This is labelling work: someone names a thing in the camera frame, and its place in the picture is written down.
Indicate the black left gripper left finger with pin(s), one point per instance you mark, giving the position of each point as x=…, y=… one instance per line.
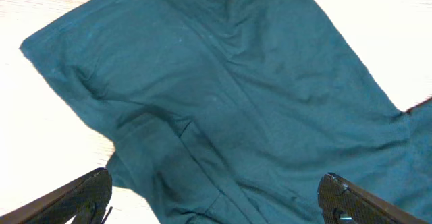
x=82, y=201

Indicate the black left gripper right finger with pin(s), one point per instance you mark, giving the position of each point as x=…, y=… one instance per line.
x=342, y=202

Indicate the dark teal t-shirt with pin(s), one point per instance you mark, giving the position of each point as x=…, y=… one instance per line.
x=231, y=111

